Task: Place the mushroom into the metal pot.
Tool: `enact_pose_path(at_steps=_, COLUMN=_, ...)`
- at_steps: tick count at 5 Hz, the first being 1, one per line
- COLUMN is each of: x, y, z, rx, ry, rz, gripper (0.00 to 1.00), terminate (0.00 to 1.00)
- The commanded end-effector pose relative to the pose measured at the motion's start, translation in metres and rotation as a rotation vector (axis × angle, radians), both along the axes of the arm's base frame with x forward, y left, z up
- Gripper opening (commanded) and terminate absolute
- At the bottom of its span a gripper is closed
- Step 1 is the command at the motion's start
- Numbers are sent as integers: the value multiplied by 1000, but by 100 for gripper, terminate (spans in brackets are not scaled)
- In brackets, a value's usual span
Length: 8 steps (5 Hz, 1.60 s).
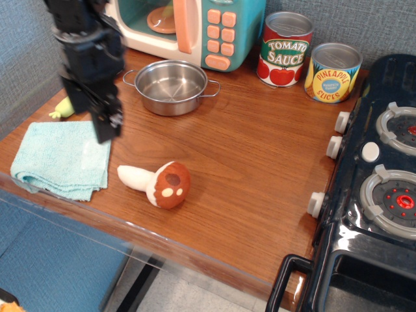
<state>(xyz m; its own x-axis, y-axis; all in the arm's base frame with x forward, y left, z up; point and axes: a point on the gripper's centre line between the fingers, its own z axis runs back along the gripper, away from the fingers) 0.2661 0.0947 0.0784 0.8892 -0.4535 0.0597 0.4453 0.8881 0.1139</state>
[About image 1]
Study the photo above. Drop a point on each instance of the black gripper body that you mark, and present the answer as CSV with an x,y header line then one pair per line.
x,y
92,49

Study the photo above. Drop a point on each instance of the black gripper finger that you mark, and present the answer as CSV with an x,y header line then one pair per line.
x,y
75,91
106,111

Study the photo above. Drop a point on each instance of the plush brown white mushroom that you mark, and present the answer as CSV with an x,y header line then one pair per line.
x,y
166,188

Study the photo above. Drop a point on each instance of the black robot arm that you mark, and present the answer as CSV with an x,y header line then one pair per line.
x,y
63,12

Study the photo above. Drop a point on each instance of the small metal pot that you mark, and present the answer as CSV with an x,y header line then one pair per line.
x,y
172,87

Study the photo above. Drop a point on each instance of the light blue folded cloth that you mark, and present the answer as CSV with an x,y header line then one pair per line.
x,y
64,158

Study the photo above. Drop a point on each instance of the orange microwave plate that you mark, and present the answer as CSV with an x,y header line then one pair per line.
x,y
161,20

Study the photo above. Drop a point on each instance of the teal toy microwave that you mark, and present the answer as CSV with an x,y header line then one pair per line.
x,y
216,35

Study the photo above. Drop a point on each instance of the clear acrylic table guard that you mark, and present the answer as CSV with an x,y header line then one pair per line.
x,y
57,256

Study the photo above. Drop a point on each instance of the tomato sauce can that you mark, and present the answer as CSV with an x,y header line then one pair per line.
x,y
286,40

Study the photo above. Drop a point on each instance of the orange plush object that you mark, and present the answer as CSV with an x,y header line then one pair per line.
x,y
11,307

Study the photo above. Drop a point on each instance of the pineapple slices can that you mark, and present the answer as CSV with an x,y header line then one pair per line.
x,y
332,72

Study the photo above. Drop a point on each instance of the black toy stove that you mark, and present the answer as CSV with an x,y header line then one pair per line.
x,y
364,243

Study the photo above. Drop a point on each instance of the spoon with green handle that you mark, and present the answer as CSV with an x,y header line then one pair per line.
x,y
63,110

